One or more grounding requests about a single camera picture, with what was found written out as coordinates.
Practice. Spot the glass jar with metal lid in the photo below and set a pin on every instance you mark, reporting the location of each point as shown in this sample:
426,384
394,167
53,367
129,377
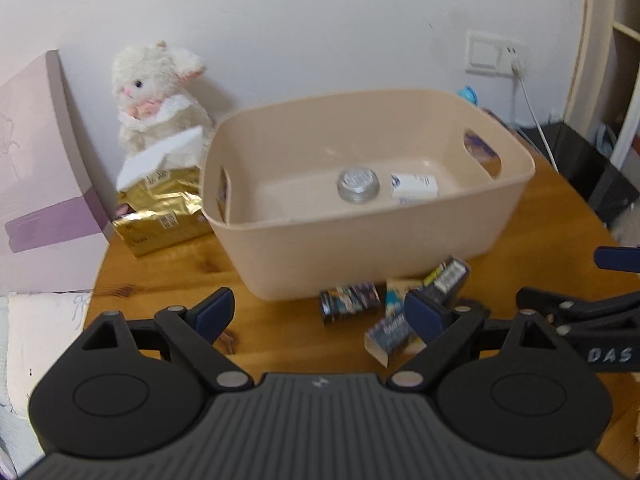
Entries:
358,184

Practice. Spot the white embroidered cloth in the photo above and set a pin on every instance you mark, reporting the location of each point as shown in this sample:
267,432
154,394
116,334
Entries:
45,340

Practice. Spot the white tissue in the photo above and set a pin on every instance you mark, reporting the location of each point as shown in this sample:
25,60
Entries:
160,152

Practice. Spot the blue patterned small box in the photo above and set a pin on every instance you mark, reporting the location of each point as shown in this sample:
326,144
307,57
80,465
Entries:
390,337

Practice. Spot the pink and purple gift box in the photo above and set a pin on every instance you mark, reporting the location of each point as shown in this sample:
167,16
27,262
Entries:
40,160

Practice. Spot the small white and blue box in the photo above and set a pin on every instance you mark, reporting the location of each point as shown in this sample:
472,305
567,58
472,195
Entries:
414,187

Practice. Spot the gold tissue packet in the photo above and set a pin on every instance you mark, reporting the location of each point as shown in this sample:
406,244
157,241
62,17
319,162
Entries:
160,220

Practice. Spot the yellow and blue small box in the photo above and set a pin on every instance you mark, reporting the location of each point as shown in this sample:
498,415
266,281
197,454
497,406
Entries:
396,294

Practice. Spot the white plush toy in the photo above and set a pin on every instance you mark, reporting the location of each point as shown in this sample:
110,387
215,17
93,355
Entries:
145,77

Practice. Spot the beige plastic storage basket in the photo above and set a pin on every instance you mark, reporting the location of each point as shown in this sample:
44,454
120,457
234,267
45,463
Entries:
350,242

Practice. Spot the white wall switch socket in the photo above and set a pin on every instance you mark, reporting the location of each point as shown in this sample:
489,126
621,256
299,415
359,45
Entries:
487,52

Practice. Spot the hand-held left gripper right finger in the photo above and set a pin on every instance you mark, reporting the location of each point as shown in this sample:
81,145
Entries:
424,317

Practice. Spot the white shelf unit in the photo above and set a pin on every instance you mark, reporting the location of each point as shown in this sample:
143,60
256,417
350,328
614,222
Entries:
600,35

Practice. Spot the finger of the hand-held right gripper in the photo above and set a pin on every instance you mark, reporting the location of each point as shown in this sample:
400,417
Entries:
617,259
600,312

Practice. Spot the purple printed packet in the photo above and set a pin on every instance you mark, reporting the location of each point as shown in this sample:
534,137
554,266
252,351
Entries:
481,152

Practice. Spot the dark printed small box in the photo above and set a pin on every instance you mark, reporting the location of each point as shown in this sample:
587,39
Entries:
350,302

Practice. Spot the small blue plastic object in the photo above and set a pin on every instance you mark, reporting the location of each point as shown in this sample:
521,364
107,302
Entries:
468,94

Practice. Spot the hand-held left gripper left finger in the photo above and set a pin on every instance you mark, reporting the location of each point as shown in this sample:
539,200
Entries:
216,311

